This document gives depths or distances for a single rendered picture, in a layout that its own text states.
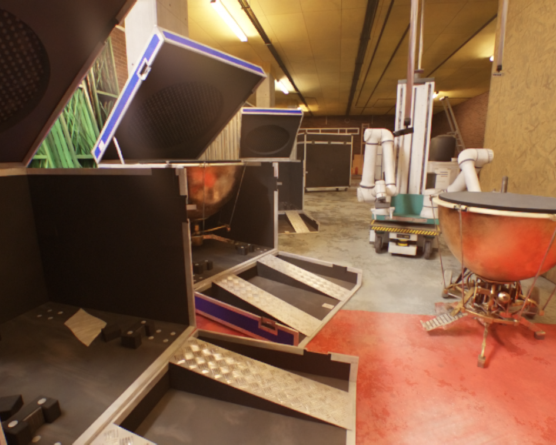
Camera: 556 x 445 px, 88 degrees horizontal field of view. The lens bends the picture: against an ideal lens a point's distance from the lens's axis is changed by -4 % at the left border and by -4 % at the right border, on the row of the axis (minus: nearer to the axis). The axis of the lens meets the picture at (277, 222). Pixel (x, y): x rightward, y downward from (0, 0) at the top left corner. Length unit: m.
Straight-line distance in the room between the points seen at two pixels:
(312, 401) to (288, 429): 0.15
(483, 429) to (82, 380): 1.54
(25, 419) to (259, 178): 2.21
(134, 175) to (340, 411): 1.36
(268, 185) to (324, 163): 6.13
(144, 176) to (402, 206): 2.64
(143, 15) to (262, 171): 1.83
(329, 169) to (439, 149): 4.30
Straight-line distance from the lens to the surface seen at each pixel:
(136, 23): 3.54
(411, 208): 3.45
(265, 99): 7.91
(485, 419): 1.61
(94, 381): 1.44
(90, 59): 1.76
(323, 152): 8.74
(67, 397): 1.42
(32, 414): 1.30
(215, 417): 1.38
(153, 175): 1.50
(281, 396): 1.37
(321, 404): 1.40
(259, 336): 1.79
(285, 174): 5.68
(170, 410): 1.44
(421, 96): 3.55
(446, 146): 5.16
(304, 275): 2.41
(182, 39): 2.23
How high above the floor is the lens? 1.01
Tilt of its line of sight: 12 degrees down
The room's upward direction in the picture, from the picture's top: straight up
